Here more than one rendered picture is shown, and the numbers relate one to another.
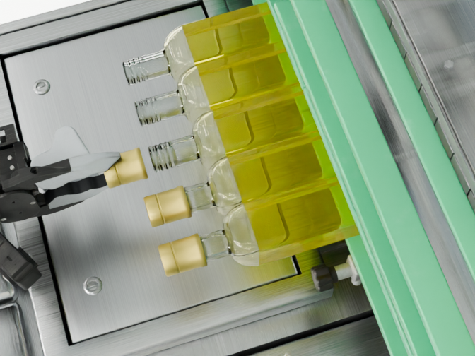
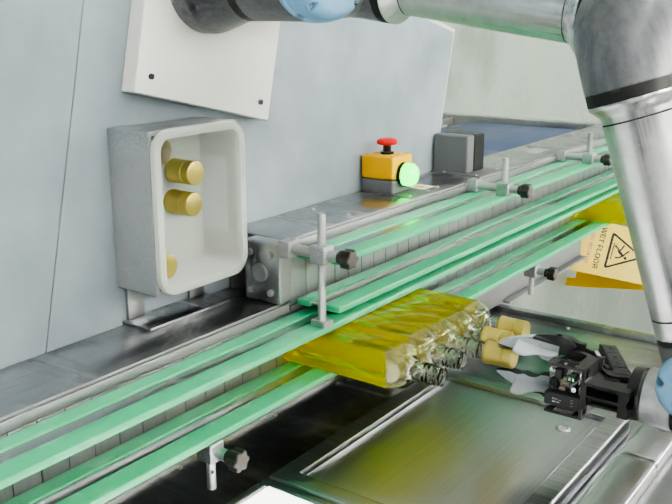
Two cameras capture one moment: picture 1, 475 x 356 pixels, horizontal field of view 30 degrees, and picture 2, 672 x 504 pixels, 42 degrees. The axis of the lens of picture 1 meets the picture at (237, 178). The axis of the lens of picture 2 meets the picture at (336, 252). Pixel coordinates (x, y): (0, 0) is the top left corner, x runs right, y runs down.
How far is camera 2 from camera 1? 1.68 m
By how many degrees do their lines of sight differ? 91
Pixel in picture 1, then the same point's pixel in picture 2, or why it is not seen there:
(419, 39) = (344, 220)
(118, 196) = (499, 444)
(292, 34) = (354, 298)
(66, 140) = (523, 348)
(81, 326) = (588, 422)
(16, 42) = not seen: outside the picture
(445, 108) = (372, 212)
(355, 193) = (420, 269)
